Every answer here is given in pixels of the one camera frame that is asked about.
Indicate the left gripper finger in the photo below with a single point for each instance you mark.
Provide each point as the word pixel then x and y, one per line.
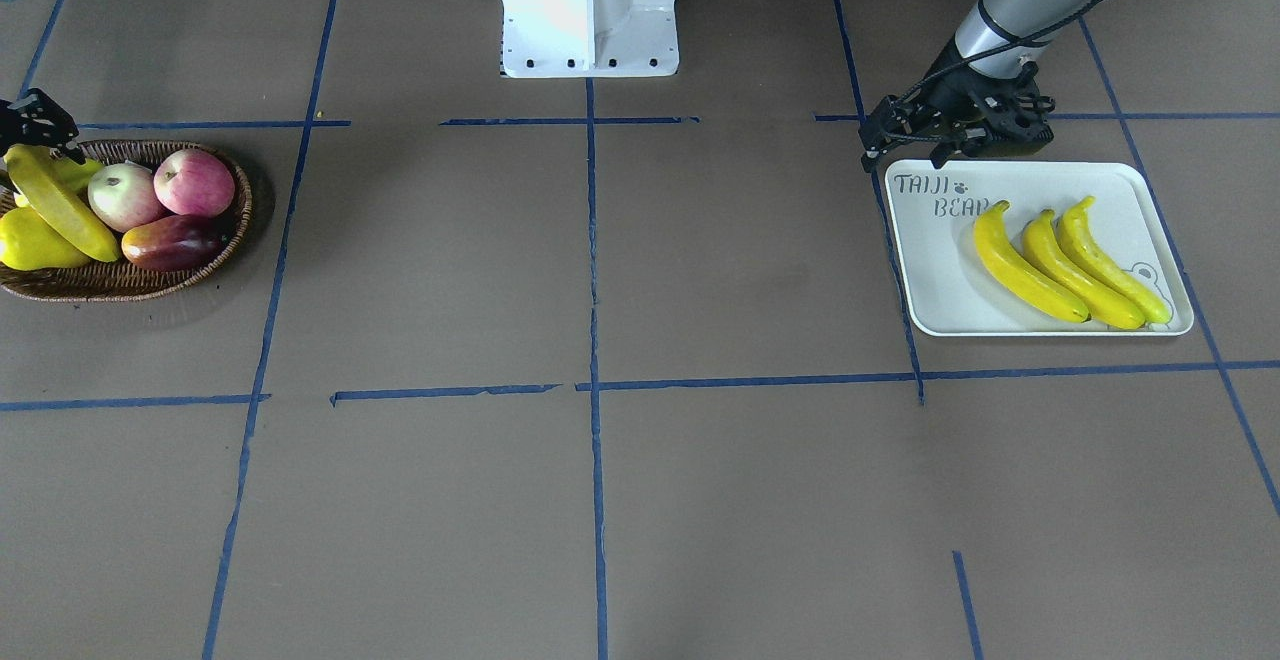
pixel 945 149
pixel 1015 123

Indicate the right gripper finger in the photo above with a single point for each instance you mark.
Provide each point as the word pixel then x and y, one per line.
pixel 73 151

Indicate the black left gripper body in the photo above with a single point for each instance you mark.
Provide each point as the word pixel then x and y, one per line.
pixel 950 97

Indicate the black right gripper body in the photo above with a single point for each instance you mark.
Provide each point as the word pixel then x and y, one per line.
pixel 32 116

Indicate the yellow banana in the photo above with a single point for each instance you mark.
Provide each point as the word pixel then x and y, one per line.
pixel 83 230
pixel 1104 304
pixel 1009 268
pixel 1076 239

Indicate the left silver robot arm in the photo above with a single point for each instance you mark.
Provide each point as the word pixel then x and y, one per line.
pixel 997 35

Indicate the brown wicker basket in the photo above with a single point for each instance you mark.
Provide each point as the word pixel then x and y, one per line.
pixel 122 281

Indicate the pale green-red apple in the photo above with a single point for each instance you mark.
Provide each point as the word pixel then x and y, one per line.
pixel 123 196

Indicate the red pink apple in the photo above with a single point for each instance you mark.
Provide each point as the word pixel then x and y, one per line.
pixel 193 182

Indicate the cream bear tray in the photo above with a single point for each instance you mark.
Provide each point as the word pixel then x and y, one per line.
pixel 950 293

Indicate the dark red mango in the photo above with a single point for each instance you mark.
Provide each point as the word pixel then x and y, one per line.
pixel 174 243

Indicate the white pillar with base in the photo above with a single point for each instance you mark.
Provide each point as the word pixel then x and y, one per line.
pixel 589 39

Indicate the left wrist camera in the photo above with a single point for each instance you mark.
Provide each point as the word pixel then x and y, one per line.
pixel 890 125

